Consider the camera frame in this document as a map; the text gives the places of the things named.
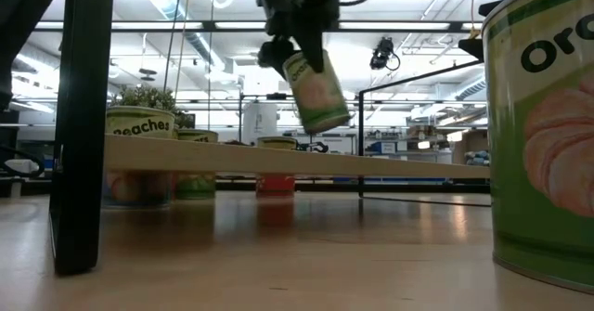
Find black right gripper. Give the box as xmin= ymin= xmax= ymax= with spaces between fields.
xmin=253 ymin=0 xmax=342 ymax=78

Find black hanging camera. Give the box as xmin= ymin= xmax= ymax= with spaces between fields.
xmin=369 ymin=35 xmax=401 ymax=71

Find peaches label tin can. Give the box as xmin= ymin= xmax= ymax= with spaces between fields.
xmin=102 ymin=105 xmax=177 ymax=209

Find blue grey rolled bundles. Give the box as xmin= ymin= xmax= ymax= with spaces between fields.
xmin=465 ymin=150 xmax=491 ymax=167

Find black overhead crossbar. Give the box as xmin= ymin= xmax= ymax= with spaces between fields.
xmin=32 ymin=19 xmax=486 ymax=34

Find black background device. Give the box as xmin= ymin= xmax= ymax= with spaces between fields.
xmin=296 ymin=141 xmax=330 ymax=154

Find potted green plant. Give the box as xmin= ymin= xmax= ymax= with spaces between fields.
xmin=109 ymin=84 xmax=196 ymax=131

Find blue white box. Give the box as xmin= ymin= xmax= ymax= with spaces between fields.
xmin=370 ymin=141 xmax=398 ymax=155

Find yellow hanging plug cable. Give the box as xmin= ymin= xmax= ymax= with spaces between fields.
xmin=467 ymin=0 xmax=483 ymax=41

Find white cylindrical tank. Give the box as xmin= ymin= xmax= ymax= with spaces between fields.
xmin=241 ymin=100 xmax=278 ymax=145

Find green label tin can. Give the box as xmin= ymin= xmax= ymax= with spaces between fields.
xmin=174 ymin=128 xmax=219 ymax=201

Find wooden shelf black legs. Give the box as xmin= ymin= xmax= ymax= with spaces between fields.
xmin=49 ymin=0 xmax=493 ymax=276

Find red label tin can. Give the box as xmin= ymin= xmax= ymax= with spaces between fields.
xmin=254 ymin=136 xmax=298 ymax=199

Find oranges label tin can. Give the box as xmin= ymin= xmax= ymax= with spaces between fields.
xmin=481 ymin=0 xmax=594 ymax=296
xmin=281 ymin=48 xmax=353 ymax=136

